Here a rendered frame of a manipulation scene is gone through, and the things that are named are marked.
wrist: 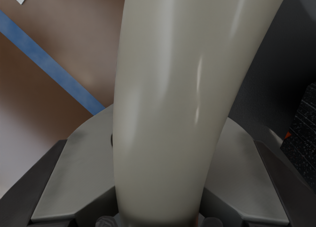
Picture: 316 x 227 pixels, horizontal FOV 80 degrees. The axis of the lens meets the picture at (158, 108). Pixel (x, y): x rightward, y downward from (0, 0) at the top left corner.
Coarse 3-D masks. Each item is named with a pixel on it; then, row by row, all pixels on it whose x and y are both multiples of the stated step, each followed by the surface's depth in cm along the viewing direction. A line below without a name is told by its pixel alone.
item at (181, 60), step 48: (144, 0) 3; (192, 0) 3; (240, 0) 3; (144, 48) 3; (192, 48) 3; (240, 48) 3; (144, 96) 4; (192, 96) 3; (144, 144) 4; (192, 144) 4; (144, 192) 5; (192, 192) 5
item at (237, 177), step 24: (240, 144) 9; (216, 168) 7; (240, 168) 7; (264, 168) 7; (216, 192) 6; (240, 192) 6; (264, 192) 6; (216, 216) 7; (240, 216) 6; (264, 216) 6
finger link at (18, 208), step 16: (64, 144) 9; (48, 160) 8; (32, 176) 7; (48, 176) 7; (16, 192) 6; (32, 192) 6; (0, 208) 6; (16, 208) 6; (32, 208) 6; (0, 224) 6; (16, 224) 6; (32, 224) 6; (48, 224) 6; (64, 224) 6
